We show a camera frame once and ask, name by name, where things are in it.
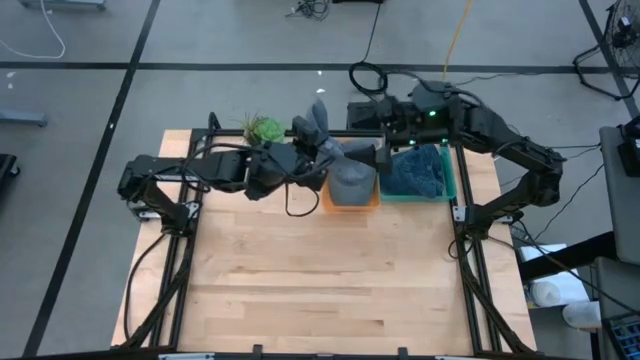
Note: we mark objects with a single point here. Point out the potted succulent in patterned pot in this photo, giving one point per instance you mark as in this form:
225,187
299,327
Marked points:
265,131

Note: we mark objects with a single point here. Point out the dark blue denim baseball cap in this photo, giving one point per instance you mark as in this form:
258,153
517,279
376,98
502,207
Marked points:
415,170

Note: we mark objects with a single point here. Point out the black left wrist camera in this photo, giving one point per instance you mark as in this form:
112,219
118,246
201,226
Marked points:
305,131

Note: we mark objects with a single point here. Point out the black floor object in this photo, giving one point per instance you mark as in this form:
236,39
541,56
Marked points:
7,170

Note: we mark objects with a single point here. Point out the orange translucent plastic bin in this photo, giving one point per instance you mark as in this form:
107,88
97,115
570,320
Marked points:
350,209

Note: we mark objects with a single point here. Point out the black perforated computer case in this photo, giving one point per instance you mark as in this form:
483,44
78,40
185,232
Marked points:
352,125

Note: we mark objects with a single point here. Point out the gray furniture bar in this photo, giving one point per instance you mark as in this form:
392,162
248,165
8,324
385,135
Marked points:
62,4

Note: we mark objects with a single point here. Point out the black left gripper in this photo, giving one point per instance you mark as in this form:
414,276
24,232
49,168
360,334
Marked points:
312,170

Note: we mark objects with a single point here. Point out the black floor fan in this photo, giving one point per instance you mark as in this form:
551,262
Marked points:
625,37

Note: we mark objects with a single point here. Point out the gray furniture foot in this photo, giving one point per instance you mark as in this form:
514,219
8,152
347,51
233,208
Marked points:
22,118

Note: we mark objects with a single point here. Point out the gray baseball cap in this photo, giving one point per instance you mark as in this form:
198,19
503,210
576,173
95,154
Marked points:
352,185
320,120

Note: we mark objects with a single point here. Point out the white paper roll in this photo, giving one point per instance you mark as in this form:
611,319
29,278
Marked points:
582,314
557,290

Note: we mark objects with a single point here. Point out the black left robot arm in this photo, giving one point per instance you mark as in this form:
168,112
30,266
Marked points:
220,167

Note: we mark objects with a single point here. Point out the black device on cabinet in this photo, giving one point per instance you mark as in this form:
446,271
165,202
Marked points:
631,150

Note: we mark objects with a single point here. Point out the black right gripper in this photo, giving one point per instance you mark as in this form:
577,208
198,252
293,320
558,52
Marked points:
425,122

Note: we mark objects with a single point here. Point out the black aluminium table frame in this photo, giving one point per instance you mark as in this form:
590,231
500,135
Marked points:
225,132

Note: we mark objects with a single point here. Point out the gray cabinet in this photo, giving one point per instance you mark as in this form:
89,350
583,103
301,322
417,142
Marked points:
620,210

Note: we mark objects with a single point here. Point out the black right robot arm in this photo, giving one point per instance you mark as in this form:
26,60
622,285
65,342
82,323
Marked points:
500,130

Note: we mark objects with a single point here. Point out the green translucent plastic bin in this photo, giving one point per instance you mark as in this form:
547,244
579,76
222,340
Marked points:
450,175

